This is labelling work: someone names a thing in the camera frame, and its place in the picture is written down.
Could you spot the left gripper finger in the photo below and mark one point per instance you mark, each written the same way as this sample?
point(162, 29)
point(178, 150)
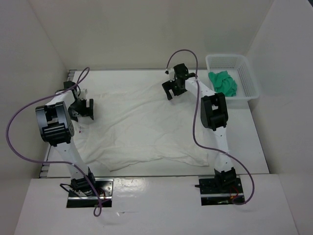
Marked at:
point(73, 113)
point(90, 109)

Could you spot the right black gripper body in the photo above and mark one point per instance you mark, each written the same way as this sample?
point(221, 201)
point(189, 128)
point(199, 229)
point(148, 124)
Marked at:
point(178, 90)

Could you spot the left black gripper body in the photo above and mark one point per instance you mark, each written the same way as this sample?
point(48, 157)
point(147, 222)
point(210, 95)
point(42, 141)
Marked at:
point(79, 105)

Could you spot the white tank top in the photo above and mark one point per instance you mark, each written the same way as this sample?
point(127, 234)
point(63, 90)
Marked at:
point(137, 125)

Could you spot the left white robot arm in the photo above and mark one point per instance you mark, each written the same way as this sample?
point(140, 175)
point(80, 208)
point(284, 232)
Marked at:
point(55, 121)

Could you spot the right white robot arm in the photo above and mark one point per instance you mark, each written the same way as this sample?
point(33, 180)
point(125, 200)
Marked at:
point(213, 114)

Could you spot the green tank top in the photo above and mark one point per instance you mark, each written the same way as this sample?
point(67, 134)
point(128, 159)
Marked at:
point(223, 83)

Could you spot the white plastic basket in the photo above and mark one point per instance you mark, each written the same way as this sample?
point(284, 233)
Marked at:
point(238, 67)

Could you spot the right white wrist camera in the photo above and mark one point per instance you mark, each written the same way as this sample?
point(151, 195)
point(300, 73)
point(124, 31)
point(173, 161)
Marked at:
point(171, 73)

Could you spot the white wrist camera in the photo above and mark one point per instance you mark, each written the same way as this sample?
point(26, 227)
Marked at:
point(171, 73)
point(82, 94)

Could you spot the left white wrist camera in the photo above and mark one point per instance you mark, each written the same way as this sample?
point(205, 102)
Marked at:
point(82, 94)

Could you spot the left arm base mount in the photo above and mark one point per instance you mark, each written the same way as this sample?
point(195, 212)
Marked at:
point(78, 199)

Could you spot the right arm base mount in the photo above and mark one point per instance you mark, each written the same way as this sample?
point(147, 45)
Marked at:
point(212, 195)

